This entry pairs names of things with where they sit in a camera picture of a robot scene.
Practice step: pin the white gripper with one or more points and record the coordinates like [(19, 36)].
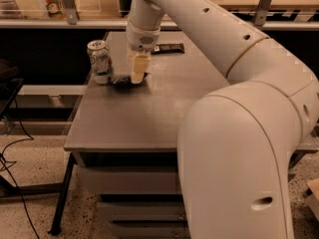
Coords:
[(142, 40)]

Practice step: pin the dark blue rxbar wrapper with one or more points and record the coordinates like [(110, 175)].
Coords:
[(128, 81)]

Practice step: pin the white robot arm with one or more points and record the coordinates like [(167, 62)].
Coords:
[(234, 144)]

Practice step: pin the green white 7up can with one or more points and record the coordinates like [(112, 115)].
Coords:
[(101, 63)]

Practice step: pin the brown snack bar wrapper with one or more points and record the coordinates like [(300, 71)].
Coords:
[(168, 49)]

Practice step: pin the grey drawer cabinet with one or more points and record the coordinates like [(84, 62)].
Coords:
[(140, 126)]

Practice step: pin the orange snack bag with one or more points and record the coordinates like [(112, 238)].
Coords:
[(55, 8)]

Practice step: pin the top grey drawer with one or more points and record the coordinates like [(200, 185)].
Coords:
[(130, 180)]

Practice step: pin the grey drawer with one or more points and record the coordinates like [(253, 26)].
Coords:
[(142, 211), (131, 230), (130, 180)]

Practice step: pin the clear plastic bag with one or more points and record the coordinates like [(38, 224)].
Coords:
[(25, 0)]

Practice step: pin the dark side table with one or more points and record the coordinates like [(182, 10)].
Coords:
[(10, 85)]

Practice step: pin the black table leg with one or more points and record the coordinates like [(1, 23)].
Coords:
[(56, 224)]

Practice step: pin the middle grey drawer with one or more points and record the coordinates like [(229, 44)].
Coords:
[(142, 211)]

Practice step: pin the bottom grey drawer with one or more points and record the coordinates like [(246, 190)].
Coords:
[(131, 230)]

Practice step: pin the wooden box corner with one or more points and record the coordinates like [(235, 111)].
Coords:
[(313, 198)]

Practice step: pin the grey metal shelf rail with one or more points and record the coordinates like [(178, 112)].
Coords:
[(282, 14)]

